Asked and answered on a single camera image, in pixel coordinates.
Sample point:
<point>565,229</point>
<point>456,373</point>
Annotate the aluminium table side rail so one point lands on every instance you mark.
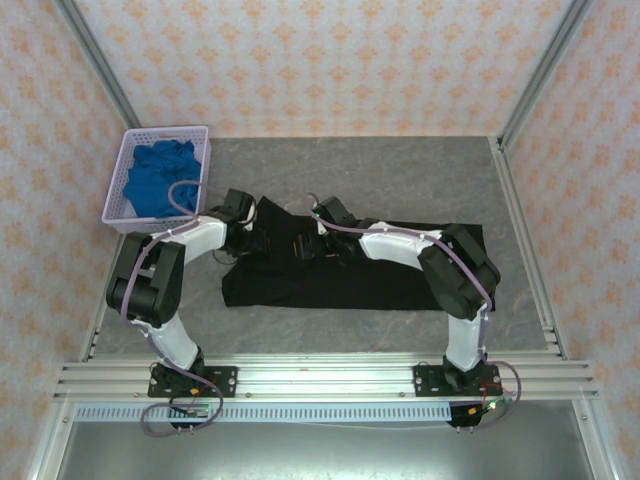
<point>90,345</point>
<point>512,190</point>

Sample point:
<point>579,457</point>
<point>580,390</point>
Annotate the aluminium corner post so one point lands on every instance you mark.
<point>100,65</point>
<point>545,65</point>

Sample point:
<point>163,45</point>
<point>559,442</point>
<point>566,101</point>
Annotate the blue crumpled garment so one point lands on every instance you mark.
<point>150,175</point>

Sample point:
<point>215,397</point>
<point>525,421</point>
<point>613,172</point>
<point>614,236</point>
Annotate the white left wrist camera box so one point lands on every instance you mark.
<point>250,220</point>

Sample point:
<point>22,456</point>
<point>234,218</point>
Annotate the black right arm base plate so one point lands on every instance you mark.
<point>425,380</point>

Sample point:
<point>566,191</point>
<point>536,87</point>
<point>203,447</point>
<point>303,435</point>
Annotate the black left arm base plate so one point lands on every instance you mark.
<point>225,375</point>

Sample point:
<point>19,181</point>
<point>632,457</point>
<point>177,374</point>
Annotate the black printed t-shirt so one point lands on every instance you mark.
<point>350,285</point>

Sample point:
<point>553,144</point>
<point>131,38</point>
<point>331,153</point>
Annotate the aluminium base rail beam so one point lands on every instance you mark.
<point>325,375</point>

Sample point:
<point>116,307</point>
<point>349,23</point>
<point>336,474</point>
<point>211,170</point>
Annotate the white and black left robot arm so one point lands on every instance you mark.
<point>200,237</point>

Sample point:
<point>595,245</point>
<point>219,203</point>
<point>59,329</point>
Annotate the grey metal sheet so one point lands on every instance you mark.
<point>325,450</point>

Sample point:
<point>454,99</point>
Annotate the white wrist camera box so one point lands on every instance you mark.
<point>250,220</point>
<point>320,227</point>

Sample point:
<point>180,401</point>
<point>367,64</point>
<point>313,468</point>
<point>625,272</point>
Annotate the aluminium frame rail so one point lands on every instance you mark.
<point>47,450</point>
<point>597,450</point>

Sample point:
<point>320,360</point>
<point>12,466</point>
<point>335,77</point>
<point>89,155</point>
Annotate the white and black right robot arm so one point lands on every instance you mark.
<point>400,245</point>

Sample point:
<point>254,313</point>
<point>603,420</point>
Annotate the small circuit board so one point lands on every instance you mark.
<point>492,406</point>
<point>192,411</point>

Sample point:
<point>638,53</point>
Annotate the lavender plastic basket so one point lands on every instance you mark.
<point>120,165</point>

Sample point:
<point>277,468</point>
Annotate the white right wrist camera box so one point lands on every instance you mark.
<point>320,227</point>

